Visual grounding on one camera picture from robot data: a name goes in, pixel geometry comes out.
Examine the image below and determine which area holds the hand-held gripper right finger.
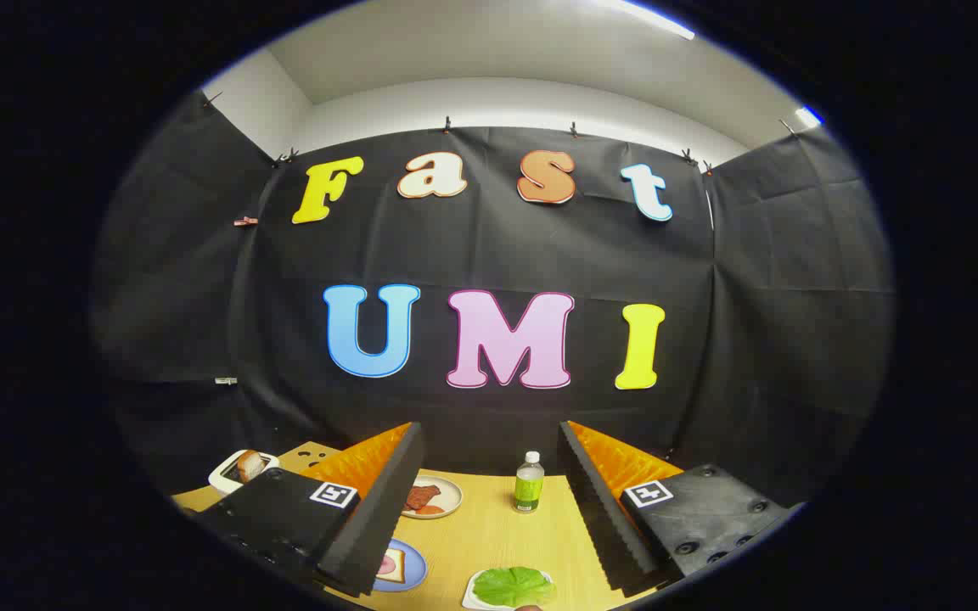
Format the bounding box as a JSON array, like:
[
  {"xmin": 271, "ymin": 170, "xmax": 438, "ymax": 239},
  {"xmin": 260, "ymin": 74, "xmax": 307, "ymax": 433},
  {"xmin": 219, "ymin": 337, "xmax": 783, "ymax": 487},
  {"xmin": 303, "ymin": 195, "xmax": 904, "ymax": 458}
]
[{"xmin": 557, "ymin": 420, "xmax": 797, "ymax": 597}]

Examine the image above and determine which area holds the blue round plate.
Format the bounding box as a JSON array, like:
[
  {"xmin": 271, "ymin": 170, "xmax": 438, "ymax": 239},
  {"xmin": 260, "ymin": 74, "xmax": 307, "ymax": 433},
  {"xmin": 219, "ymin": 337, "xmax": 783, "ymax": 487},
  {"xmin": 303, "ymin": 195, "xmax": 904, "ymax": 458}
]
[{"xmin": 373, "ymin": 538, "xmax": 428, "ymax": 592}]

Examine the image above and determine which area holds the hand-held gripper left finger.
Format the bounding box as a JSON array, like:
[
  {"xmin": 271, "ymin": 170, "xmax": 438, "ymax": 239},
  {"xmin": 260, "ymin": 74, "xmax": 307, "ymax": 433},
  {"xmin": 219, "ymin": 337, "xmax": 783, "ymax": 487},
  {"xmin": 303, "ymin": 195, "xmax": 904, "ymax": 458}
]
[{"xmin": 196, "ymin": 422, "xmax": 424, "ymax": 597}]

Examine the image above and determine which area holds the white toaster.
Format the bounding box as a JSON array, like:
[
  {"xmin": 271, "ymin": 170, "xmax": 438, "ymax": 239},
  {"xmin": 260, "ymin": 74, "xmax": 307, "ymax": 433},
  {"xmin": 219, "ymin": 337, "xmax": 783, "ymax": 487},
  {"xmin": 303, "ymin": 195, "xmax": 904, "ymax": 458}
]
[{"xmin": 209, "ymin": 450, "xmax": 279, "ymax": 496}]

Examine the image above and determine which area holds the green lettuce leaf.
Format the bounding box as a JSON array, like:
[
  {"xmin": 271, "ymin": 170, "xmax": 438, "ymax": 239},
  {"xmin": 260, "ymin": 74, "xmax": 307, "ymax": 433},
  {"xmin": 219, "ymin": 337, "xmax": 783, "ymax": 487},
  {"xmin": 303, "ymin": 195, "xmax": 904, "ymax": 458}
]
[{"xmin": 472, "ymin": 566, "xmax": 556, "ymax": 608}]

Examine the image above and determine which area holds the white rounded square plate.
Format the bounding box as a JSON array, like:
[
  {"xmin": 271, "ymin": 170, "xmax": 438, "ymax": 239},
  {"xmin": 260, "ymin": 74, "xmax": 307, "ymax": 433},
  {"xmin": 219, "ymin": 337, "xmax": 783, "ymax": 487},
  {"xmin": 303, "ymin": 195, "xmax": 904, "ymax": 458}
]
[{"xmin": 462, "ymin": 569, "xmax": 556, "ymax": 611}]

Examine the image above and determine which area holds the beige round plate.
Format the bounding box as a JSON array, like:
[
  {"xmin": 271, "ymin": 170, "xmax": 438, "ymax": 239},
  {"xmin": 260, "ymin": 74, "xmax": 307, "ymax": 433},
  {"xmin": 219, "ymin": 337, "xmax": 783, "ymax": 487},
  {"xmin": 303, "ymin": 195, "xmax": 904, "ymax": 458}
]
[{"xmin": 402, "ymin": 475, "xmax": 464, "ymax": 519}]

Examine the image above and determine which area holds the green label plastic bottle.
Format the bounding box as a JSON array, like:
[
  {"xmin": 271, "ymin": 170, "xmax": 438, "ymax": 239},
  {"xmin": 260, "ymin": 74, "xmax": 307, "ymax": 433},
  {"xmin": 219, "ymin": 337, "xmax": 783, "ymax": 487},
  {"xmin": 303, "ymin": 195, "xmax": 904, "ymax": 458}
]
[{"xmin": 513, "ymin": 451, "xmax": 545, "ymax": 514}]

